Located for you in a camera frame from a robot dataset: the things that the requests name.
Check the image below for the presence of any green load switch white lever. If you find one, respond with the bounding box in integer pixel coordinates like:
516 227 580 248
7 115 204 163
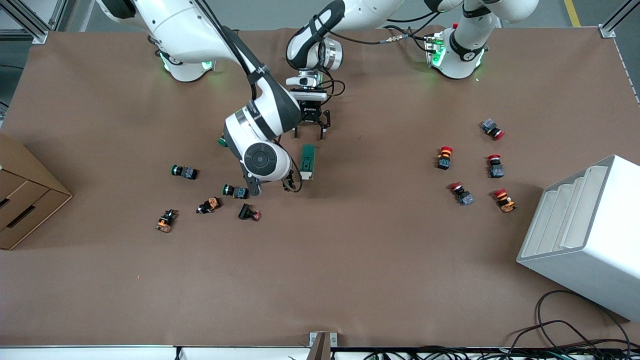
299 144 318 182

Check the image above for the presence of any orange block push button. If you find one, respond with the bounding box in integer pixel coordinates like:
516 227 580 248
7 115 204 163
196 196 222 215
155 209 178 234

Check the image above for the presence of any brown paper table cover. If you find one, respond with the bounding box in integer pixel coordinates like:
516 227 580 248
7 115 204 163
0 26 640 348

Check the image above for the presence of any red button orange block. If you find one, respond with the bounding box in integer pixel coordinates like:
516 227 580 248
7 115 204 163
493 188 517 214

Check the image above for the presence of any brown cardboard drawer box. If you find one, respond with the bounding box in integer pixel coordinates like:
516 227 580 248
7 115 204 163
0 132 74 251

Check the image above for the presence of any white stepped storage rack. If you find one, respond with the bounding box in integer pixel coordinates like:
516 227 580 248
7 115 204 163
516 154 640 322

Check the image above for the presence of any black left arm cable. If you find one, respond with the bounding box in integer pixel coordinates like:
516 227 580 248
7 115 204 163
315 65 347 108

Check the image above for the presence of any black cable with metal connector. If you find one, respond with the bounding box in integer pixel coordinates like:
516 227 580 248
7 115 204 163
327 20 442 51

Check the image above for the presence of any metal bracket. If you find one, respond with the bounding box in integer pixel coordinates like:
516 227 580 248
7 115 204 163
309 331 338 360

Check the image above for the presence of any white table edge rail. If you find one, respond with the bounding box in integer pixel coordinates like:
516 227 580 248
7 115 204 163
0 345 311 360

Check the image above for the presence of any aluminium frame profile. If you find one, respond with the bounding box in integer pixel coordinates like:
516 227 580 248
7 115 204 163
599 0 640 39
0 0 68 46

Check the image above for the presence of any black looped cable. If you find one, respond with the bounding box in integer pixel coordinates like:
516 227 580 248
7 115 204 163
535 290 633 351

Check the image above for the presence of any black cable bundle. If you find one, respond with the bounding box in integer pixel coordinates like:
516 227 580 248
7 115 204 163
345 320 640 360

